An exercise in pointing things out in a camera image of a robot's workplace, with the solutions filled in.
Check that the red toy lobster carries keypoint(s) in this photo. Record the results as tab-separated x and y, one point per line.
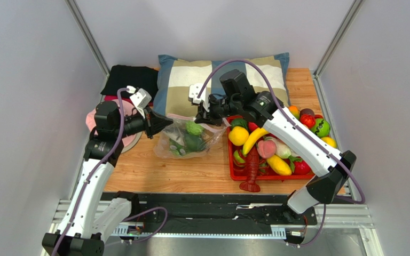
251	168

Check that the green toy custard apple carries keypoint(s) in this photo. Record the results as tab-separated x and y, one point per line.
193	128

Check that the green toy lettuce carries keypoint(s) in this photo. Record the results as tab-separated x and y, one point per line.
176	149

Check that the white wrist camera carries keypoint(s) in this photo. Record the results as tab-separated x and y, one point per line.
140	98
199	96

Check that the clear zip top bag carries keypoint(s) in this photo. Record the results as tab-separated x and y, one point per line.
176	131

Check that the red plastic tray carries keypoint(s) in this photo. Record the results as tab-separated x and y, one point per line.
299	167

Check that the yellow toy corn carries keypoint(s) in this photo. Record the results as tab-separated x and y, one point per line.
279	166

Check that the green toy watermelon ball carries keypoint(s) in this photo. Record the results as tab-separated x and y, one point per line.
321	128

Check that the black folded cloth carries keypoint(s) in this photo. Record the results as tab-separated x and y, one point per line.
140	77

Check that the yellow toy lemon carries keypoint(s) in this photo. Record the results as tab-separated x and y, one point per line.
238	136

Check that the yellow toy banana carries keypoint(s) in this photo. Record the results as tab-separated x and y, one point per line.
252	139

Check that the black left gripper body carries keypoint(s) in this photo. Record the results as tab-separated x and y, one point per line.
147	114

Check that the pink toy peach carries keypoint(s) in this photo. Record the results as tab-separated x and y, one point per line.
266	148

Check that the red toy bell pepper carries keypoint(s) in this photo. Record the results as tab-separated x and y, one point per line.
308	120

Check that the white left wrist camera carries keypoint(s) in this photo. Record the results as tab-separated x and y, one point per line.
140	98

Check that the white slotted cable duct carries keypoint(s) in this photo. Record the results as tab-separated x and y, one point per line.
232	231

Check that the black mounting rail base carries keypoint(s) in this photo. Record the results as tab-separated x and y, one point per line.
196	210

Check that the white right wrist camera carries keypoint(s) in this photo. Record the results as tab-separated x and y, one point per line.
199	96

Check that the dark green toy avocado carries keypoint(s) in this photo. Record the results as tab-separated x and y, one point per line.
194	143

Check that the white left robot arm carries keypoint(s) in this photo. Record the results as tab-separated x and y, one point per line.
81	232

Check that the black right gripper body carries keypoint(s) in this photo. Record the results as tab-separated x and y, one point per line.
211	111

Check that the green toy lime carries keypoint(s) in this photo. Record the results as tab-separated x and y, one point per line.
239	122

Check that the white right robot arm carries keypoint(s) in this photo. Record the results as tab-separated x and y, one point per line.
331	167

